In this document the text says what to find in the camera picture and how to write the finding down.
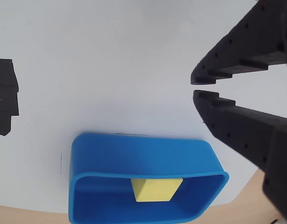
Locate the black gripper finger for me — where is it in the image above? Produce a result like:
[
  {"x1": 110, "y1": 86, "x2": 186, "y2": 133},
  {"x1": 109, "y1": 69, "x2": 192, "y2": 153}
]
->
[
  {"x1": 190, "y1": 0, "x2": 287, "y2": 85},
  {"x1": 193, "y1": 90, "x2": 287, "y2": 224}
]

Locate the black tape patch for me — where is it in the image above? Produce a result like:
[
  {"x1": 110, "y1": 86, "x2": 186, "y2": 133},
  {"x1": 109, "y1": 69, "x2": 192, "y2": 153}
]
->
[{"x1": 0, "y1": 58, "x2": 20, "y2": 137}]

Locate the white rectangular board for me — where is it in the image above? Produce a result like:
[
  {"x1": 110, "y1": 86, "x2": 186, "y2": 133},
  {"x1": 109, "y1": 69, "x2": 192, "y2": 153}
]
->
[{"x1": 0, "y1": 0, "x2": 287, "y2": 217}]

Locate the blue rectangular bin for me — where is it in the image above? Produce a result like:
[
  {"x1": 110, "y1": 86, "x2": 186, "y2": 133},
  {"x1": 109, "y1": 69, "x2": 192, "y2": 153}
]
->
[{"x1": 68, "y1": 132, "x2": 230, "y2": 224}]

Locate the yellow cube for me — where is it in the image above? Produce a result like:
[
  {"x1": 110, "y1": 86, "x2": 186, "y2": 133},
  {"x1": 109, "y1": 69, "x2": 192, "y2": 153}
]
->
[{"x1": 130, "y1": 178, "x2": 184, "y2": 203}]

